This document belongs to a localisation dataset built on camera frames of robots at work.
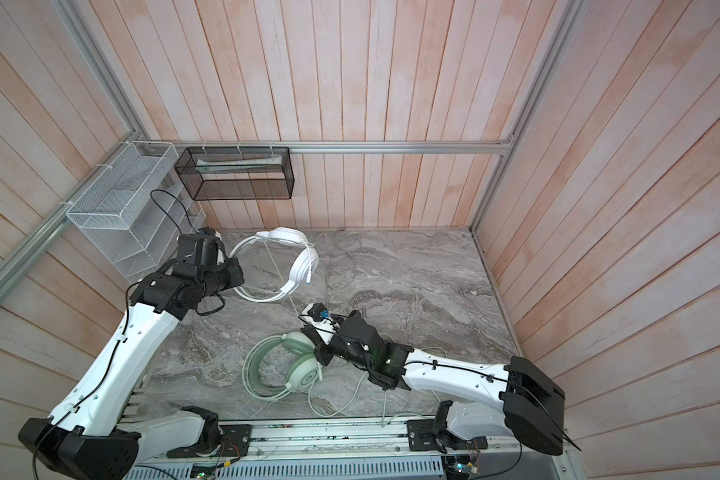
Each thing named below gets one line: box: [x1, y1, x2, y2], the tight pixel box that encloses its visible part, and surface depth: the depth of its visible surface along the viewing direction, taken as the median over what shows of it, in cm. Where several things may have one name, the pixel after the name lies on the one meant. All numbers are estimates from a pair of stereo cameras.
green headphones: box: [242, 332, 320, 400], surface depth 82 cm
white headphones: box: [229, 227, 320, 303], surface depth 71 cm
